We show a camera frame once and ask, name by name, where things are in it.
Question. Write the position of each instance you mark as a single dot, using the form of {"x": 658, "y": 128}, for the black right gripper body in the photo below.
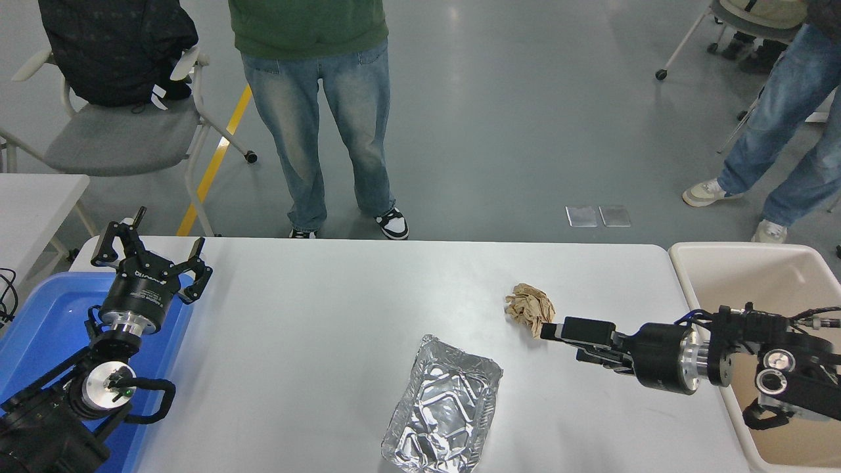
{"x": 660, "y": 358}

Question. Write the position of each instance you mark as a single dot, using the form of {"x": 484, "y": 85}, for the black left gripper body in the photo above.
{"x": 141, "y": 292}

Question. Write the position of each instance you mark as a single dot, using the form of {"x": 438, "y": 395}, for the silver foil tray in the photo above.
{"x": 443, "y": 407}

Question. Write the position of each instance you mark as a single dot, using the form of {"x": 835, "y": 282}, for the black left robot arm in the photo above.
{"x": 39, "y": 433}

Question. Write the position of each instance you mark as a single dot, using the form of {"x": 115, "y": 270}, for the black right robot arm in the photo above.
{"x": 788, "y": 374}

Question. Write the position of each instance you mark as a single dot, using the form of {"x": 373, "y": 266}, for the crumpled tan paper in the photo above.
{"x": 529, "y": 305}

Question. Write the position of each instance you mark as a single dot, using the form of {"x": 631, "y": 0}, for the blue plastic tray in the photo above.
{"x": 46, "y": 315}

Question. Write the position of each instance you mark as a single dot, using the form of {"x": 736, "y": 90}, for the white side table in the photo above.
{"x": 33, "y": 203}

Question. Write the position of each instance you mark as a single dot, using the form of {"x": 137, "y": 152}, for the grey seat white chair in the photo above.
{"x": 118, "y": 138}

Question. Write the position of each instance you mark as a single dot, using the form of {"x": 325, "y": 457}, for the silver floor plate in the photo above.
{"x": 581, "y": 216}
{"x": 614, "y": 215}

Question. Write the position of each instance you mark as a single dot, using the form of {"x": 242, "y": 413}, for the yellow floor tape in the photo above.
{"x": 217, "y": 161}

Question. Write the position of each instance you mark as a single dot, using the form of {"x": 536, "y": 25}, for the large pale plastic bin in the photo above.
{"x": 755, "y": 276}

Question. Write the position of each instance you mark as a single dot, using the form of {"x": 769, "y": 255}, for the black jacket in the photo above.
{"x": 112, "y": 46}

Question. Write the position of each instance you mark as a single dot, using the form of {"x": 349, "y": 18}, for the person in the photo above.
{"x": 762, "y": 59}
{"x": 782, "y": 112}
{"x": 309, "y": 98}

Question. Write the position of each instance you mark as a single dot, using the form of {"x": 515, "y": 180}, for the wheeled office chair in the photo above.
{"x": 726, "y": 12}

